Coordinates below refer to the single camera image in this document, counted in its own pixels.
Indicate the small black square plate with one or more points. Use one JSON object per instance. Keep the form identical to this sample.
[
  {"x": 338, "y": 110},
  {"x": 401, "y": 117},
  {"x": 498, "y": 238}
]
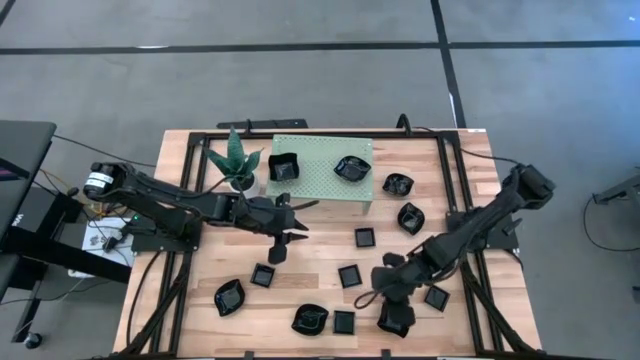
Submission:
[
  {"x": 344, "y": 322},
  {"x": 350, "y": 276},
  {"x": 365, "y": 238},
  {"x": 262, "y": 275},
  {"x": 437, "y": 298}
]

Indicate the white plant pot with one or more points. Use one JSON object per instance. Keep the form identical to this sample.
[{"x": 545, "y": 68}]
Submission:
[{"x": 250, "y": 189}]

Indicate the black square wavy bowl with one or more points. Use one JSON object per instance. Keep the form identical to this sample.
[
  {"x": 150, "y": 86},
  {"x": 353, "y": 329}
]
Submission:
[
  {"x": 283, "y": 167},
  {"x": 395, "y": 325}
]

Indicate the black rounded wavy plate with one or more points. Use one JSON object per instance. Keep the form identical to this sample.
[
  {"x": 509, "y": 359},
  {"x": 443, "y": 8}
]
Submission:
[
  {"x": 310, "y": 320},
  {"x": 352, "y": 169}
]

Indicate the green snake plant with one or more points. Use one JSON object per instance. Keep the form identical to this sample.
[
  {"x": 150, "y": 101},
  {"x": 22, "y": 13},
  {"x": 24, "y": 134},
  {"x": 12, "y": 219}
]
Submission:
[{"x": 235, "y": 160}]

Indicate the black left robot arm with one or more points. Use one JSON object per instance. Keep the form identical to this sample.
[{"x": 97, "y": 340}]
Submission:
[{"x": 150, "y": 195}]

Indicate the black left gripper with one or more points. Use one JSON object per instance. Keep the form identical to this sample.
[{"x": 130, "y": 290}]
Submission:
[{"x": 265, "y": 217}]

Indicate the black leaf-shaped plate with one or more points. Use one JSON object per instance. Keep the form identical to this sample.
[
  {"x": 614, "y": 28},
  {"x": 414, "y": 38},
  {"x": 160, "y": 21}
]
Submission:
[
  {"x": 229, "y": 298},
  {"x": 411, "y": 219}
]

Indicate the black aluminium table frame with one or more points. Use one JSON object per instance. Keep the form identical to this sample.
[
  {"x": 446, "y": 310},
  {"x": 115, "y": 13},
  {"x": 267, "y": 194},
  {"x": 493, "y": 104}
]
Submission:
[{"x": 425, "y": 134}]

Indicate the black flower-shaped plate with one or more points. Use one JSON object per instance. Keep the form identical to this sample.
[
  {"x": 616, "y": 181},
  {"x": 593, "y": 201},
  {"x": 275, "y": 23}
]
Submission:
[{"x": 398, "y": 185}]

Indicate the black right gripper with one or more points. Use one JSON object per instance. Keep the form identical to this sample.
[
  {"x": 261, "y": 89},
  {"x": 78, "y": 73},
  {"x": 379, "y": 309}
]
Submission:
[{"x": 400, "y": 280}]

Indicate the black desk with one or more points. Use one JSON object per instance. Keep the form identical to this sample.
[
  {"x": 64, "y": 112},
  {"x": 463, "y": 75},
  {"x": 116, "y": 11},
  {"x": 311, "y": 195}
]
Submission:
[{"x": 25, "y": 150}]

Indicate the white printed sheet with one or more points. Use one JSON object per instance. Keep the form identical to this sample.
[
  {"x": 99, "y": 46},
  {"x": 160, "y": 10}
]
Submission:
[{"x": 97, "y": 240}]

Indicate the black stand leg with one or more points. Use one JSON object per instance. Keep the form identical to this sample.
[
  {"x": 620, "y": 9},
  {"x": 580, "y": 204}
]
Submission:
[{"x": 620, "y": 190}]

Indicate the green perforated metal shelf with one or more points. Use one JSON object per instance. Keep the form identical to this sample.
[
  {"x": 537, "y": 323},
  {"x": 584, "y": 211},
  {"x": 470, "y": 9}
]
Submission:
[{"x": 320, "y": 185}]

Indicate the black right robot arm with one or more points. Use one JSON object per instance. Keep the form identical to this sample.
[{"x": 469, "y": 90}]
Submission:
[{"x": 480, "y": 225}]

